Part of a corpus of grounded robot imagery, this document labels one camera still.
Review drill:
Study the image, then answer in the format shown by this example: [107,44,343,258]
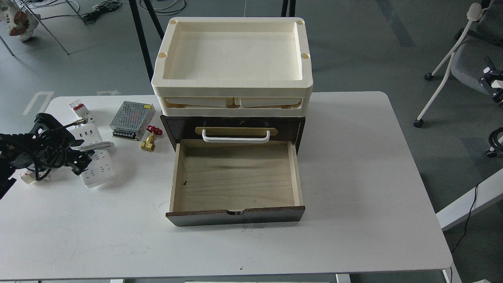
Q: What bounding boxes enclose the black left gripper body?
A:
[27,113,94,176]

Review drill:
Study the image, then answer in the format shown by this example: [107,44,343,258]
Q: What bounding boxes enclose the white power strip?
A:
[69,123,117,188]

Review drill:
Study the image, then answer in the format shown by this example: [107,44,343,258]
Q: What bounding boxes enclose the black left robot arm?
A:
[0,113,94,197]

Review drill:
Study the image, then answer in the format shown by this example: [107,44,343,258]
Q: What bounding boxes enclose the dark wooden cabinet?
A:
[160,115,306,150]

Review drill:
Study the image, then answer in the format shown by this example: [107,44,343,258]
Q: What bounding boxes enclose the small white plug adapter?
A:
[20,170,51,184]

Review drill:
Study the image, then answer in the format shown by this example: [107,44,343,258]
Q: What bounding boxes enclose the white red circuit breaker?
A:
[69,100,95,124]

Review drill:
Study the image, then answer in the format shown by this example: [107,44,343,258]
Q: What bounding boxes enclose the metal mesh power supply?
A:
[110,101,156,140]

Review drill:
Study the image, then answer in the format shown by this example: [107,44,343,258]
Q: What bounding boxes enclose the open wooden drawer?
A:
[166,140,306,227]

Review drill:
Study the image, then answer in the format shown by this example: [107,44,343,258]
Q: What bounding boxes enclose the cream plastic tray organizer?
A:
[151,17,313,118]

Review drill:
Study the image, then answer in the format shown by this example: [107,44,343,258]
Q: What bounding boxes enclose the white office chair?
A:
[413,0,503,158]

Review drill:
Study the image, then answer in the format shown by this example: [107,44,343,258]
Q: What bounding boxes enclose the brass valve red handle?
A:
[140,125,163,152]

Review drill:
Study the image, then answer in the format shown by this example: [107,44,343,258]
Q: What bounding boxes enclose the black floor cables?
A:
[20,0,187,24]

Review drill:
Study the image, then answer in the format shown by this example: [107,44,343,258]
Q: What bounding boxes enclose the white drawer handle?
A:
[202,129,271,144]

